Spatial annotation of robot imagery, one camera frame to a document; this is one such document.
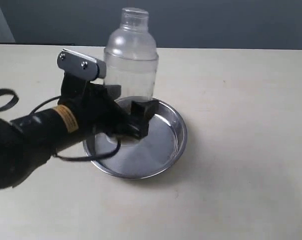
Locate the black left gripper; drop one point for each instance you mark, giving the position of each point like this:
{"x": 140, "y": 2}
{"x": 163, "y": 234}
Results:
{"x": 91, "y": 108}

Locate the clear plastic shaker bottle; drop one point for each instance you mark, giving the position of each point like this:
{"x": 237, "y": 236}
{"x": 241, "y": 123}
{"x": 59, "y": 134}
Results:
{"x": 131, "y": 55}

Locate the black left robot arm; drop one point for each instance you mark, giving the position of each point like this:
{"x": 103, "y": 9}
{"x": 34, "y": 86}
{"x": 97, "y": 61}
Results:
{"x": 28, "y": 142}

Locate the round stainless steel plate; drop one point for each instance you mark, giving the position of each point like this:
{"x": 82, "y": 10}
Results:
{"x": 155, "y": 153}

